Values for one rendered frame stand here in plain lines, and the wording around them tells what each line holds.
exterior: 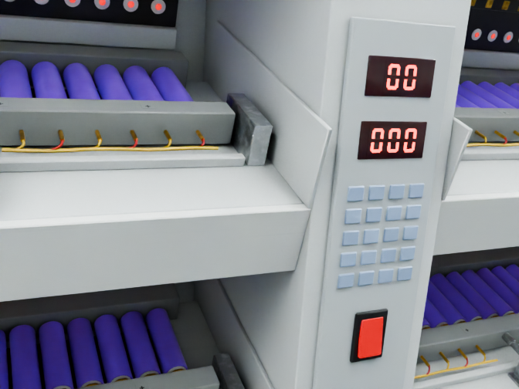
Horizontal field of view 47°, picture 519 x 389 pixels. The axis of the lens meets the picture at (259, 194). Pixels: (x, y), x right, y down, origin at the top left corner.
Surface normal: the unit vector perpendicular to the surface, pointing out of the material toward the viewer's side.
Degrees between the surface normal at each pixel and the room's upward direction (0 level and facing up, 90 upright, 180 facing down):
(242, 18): 90
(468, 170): 17
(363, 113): 90
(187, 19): 90
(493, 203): 107
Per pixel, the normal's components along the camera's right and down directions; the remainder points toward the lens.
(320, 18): -0.91, 0.04
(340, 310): 0.41, 0.26
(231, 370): 0.18, -0.85
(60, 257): 0.37, 0.53
